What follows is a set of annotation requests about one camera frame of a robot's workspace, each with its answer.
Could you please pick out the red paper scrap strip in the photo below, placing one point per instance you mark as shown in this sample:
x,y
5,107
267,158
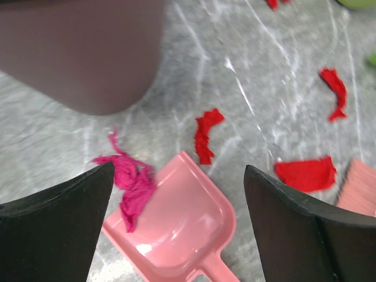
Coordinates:
x,y
209,119

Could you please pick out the red paper scrap far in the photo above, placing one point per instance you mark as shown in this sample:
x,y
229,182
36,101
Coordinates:
x,y
273,4

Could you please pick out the magenta paper scrap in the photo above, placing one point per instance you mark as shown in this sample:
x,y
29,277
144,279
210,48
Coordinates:
x,y
132,176

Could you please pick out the large red paper scrap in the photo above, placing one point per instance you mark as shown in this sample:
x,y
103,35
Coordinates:
x,y
307,176

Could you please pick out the brown plastic waste bin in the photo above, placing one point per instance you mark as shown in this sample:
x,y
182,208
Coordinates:
x,y
96,57

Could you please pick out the curved red paper scrap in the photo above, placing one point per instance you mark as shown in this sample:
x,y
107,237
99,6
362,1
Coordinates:
x,y
331,78

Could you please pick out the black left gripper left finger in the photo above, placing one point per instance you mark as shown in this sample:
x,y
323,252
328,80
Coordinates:
x,y
52,235

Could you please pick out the pink plastic brush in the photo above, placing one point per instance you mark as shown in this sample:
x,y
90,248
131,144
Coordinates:
x,y
358,191

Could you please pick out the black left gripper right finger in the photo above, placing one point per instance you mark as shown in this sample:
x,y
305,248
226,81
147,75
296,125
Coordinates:
x,y
301,238

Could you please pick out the green plastic tray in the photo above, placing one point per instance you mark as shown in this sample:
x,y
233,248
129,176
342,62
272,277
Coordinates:
x,y
357,4

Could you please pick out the pink plastic dustpan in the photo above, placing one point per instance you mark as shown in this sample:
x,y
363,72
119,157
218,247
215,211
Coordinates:
x,y
182,230

